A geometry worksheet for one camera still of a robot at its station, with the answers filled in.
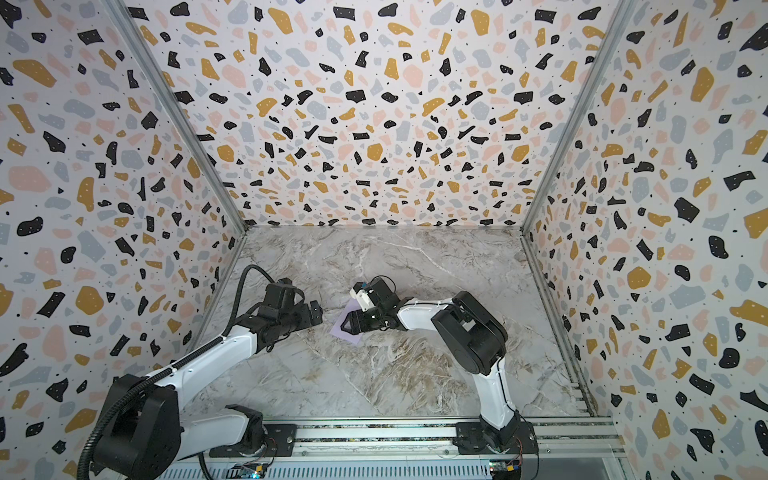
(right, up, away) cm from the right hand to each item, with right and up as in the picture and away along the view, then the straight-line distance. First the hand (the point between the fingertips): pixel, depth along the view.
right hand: (343, 321), depth 90 cm
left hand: (-9, +4, -3) cm, 11 cm away
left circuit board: (-18, -31, -20) cm, 41 cm away
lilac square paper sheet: (+1, +3, +10) cm, 10 cm away
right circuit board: (+43, -31, -19) cm, 56 cm away
